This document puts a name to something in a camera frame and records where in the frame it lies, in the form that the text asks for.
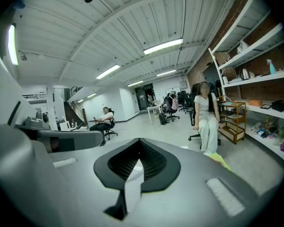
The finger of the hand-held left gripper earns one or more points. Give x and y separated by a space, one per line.
90 143
85 135

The pink backpack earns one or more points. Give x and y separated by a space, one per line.
174 103

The white shelving unit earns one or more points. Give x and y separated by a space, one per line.
255 80

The black backpack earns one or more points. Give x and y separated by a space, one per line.
163 118

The orange box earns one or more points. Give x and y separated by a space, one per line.
255 103

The blue spray bottle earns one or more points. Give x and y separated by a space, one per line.
272 68

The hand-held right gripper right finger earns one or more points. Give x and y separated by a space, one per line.
191 190

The white plastic bag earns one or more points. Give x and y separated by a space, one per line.
242 47

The white round-window machine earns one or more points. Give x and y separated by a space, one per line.
43 117

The row of ceiling strip lights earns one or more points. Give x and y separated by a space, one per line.
163 46

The dark double door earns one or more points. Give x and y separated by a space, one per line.
142 98

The yellow green book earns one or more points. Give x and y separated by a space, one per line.
219 161

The steel kettle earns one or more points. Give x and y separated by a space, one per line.
245 74

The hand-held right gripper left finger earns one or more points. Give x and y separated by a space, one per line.
85 185

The black office chair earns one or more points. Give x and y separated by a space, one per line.
192 103
112 120
166 103
182 97

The wooden trolley cart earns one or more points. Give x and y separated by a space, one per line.
239 102

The white desk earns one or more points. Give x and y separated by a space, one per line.
153 107

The black picture frame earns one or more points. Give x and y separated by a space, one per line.
266 107

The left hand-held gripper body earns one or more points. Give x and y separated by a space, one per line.
19 162

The staircase with railing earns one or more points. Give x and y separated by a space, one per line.
72 112

